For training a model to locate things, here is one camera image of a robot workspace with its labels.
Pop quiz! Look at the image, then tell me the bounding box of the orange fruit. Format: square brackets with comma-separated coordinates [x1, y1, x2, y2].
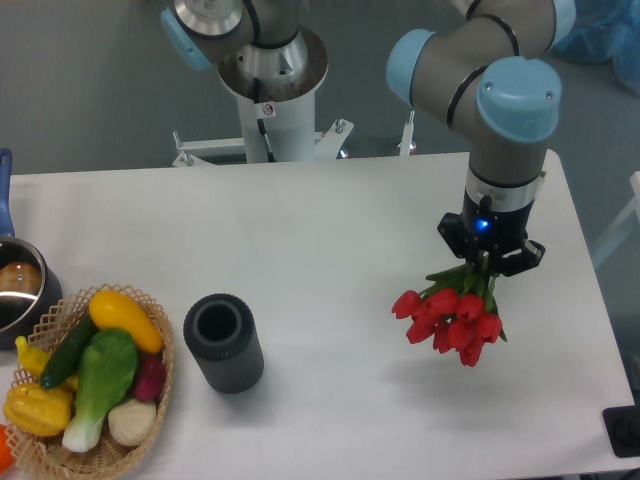
[0, 424, 14, 473]

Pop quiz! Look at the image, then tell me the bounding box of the black device at table edge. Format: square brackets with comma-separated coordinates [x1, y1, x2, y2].
[602, 405, 639, 458]

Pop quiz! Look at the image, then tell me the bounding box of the white frame at right edge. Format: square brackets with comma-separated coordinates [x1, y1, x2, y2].
[590, 171, 639, 269]

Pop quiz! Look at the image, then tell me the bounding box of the green cucumber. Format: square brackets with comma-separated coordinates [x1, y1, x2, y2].
[39, 315, 98, 389]

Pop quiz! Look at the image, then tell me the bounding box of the green bok choy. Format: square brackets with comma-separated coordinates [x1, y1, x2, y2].
[62, 328, 138, 453]

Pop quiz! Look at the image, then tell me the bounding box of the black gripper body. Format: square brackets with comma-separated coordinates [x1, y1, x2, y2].
[460, 186, 535, 263]

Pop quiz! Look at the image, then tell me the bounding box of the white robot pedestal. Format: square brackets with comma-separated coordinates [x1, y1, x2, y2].
[173, 26, 354, 167]

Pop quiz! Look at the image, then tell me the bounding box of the yellow bell pepper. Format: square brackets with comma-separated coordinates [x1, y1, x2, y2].
[3, 383, 73, 437]

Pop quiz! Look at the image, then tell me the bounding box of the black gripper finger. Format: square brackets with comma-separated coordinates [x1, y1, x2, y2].
[437, 213, 475, 264]
[493, 239, 546, 277]

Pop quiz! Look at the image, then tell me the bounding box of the blue handled steel saucepan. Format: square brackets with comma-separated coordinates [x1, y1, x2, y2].
[1, 148, 62, 351]

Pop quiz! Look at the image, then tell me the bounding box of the purple radish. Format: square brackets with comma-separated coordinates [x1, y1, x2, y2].
[132, 356, 167, 402]

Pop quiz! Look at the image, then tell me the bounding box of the yellow squash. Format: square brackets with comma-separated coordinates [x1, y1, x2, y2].
[89, 290, 164, 354]

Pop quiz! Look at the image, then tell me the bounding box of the blue plastic bag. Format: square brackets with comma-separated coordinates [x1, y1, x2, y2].
[553, 1, 639, 96]

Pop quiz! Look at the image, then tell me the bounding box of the red tulip bouquet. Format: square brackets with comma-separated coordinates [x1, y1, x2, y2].
[391, 257, 507, 367]

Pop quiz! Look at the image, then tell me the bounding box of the dark grey ribbed vase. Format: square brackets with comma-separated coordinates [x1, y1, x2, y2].
[183, 293, 264, 394]

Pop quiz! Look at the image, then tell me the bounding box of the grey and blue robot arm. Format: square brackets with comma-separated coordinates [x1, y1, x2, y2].
[160, 1, 576, 276]

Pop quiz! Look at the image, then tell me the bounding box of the white garlic bulb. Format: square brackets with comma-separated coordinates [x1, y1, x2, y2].
[108, 398, 156, 447]

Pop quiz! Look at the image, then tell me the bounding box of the yellow banana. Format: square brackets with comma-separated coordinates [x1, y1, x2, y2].
[15, 336, 78, 392]

